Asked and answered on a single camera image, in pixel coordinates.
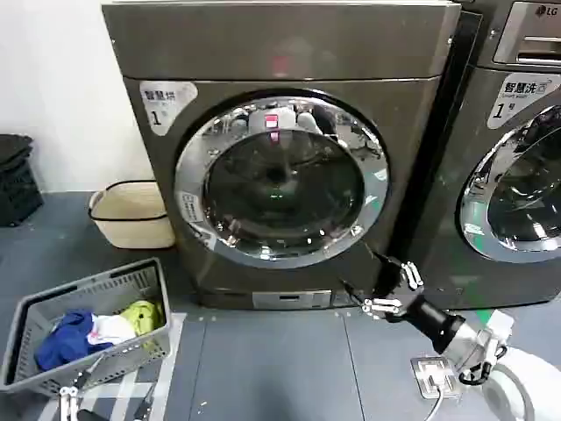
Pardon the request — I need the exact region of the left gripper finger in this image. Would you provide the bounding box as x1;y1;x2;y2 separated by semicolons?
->
133;385;155;417
59;353;106;421

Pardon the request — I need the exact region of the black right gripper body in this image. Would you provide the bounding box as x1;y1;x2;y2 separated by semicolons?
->
400;291;466;354

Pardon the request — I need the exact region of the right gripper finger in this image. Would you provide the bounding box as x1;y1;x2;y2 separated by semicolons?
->
343;280;402;320
365;246;425;295

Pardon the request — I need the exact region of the silver floor pedal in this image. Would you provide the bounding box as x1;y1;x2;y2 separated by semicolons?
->
410;355;462;401

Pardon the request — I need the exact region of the blue garment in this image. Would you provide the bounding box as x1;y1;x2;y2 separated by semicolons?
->
33;309;116;372

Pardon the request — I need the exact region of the white garment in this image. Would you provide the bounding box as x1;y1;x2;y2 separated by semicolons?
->
85;313;138;346

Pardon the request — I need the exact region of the yellow-green garment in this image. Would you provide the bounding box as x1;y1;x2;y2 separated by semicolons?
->
119;300;164;337

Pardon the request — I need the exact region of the grey plastic laundry basket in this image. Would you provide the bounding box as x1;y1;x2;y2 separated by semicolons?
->
0;257;173;394

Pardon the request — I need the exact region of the round glass dryer door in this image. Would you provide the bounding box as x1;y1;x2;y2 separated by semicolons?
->
174;89;390;269

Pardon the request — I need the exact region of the round chrome glass door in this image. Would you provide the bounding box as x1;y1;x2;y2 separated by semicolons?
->
458;117;561;264

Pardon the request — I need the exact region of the beige fabric basket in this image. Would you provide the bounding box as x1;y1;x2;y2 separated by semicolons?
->
87;181;177;250

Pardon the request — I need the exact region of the grey dryer with drawer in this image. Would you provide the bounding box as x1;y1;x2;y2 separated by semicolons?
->
420;0;561;310

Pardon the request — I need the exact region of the small white door sticker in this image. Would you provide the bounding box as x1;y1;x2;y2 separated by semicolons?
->
180;190;204;225

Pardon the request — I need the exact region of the black plastic crate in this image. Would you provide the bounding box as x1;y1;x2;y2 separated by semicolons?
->
0;166;46;228

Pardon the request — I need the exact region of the white label sticker with icon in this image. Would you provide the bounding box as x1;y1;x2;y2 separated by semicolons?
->
486;73;561;131

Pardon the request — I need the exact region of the grey dryer numbered one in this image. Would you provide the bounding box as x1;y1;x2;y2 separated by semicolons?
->
101;0;483;310

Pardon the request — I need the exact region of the black folded bag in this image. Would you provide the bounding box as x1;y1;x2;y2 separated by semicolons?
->
0;133;35;173

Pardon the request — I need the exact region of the white dryer label sticker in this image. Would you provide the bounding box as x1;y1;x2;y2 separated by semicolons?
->
139;81;199;138

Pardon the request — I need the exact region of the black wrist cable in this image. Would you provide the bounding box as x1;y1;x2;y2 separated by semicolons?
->
458;344;508;386

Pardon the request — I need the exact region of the white pedal cable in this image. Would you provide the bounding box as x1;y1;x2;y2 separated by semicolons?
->
419;379;452;421

